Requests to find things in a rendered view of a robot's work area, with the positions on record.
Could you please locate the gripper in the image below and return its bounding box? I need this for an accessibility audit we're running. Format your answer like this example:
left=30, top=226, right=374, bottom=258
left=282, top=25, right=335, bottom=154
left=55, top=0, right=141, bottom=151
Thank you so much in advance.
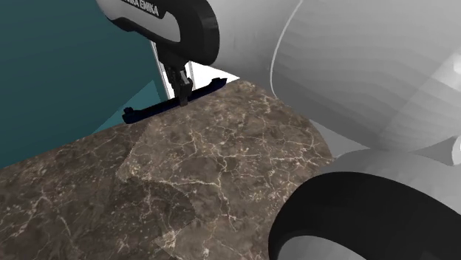
left=157, top=40, right=194, bottom=107

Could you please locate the dark blue long flat object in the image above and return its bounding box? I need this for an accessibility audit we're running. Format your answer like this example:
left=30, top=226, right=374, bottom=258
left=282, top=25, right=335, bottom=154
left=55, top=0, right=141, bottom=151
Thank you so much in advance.
left=121, top=77, right=228, bottom=126

